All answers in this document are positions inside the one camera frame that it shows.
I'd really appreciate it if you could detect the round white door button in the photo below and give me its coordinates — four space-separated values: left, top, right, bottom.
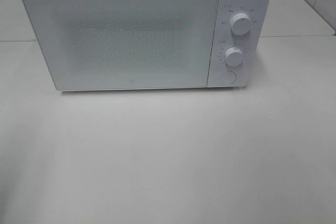
220 71 236 87

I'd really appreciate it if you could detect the white microwave door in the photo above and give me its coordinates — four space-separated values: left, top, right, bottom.
23 0 217 91

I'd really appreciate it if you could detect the white microwave knob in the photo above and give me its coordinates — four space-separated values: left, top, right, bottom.
224 47 244 67
229 11 253 36

